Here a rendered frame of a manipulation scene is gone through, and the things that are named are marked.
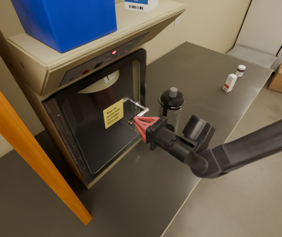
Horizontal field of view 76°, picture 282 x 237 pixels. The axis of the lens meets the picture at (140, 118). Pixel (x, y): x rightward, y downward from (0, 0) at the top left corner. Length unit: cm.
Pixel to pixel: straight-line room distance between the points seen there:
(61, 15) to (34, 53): 6
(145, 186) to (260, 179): 152
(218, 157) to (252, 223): 146
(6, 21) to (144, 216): 63
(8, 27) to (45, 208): 60
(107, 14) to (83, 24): 4
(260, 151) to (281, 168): 185
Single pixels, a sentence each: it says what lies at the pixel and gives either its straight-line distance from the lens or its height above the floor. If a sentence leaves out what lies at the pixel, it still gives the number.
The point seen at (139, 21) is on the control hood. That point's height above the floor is 151.
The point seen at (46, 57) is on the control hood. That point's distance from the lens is 26.
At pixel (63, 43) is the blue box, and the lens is 26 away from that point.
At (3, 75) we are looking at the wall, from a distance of 85.
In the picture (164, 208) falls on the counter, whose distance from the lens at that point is 71.
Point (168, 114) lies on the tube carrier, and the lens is 71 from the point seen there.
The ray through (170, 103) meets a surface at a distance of 67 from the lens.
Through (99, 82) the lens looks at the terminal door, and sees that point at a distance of 45.
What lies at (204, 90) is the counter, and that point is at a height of 94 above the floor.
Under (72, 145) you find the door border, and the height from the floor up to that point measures 123.
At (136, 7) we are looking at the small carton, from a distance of 40.
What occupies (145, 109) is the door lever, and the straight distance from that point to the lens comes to 59.
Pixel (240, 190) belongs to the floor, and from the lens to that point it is 195.
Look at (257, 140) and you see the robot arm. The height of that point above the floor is 132.
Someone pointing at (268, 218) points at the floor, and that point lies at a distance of 196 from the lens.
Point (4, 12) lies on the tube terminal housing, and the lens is 34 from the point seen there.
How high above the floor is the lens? 162
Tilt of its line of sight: 47 degrees down
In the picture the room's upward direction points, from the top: straight up
